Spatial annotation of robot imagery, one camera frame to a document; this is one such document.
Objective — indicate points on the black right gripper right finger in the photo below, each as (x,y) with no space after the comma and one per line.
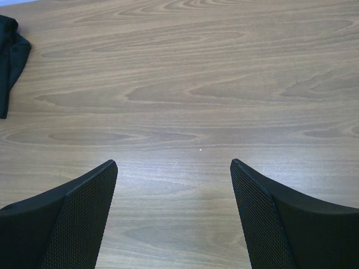
(284,228)

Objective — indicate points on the black t-shirt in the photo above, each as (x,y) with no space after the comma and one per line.
(15,50)

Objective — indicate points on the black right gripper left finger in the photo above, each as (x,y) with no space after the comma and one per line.
(62,227)

